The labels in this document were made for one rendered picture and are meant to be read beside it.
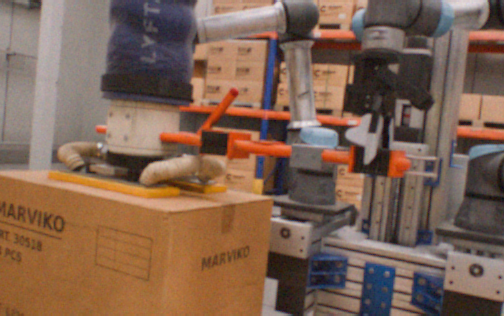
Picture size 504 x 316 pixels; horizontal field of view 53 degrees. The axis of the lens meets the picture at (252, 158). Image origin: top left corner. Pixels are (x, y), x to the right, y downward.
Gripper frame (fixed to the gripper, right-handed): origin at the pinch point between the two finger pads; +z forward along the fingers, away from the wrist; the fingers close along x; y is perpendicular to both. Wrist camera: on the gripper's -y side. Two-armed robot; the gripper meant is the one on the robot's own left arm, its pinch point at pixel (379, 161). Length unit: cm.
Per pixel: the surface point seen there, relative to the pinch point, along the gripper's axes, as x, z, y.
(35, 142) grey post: -157, 20, 321
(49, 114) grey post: -163, -3, 315
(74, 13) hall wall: -701, -251, 978
